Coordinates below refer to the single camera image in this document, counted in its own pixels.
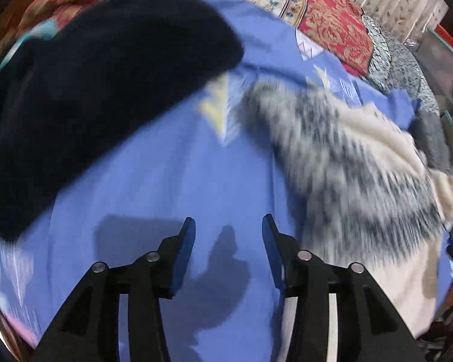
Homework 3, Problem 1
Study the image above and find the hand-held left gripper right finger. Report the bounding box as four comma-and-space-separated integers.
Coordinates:
262, 214, 428, 362

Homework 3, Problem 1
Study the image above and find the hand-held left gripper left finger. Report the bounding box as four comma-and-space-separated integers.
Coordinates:
31, 217, 196, 362

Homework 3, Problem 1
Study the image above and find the white grey patterned sweater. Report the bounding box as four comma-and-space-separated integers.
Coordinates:
242, 81, 453, 362

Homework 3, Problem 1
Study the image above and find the black fuzzy sweater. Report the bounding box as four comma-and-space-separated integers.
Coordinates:
0, 0, 246, 243

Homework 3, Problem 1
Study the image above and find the blue printed bed sheet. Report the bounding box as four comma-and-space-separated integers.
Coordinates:
0, 0, 453, 362

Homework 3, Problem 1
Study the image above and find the grey fuzzy garment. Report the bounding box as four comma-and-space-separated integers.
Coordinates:
411, 111, 453, 176

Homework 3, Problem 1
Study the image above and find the grey patterned cloth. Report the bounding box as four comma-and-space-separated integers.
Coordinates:
362, 15, 440, 116

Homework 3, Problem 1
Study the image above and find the red floral quilt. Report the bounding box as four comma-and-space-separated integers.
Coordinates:
15, 0, 374, 78

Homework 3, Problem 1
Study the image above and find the beige leaf print curtain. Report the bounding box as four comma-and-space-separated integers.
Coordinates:
310, 0, 449, 44

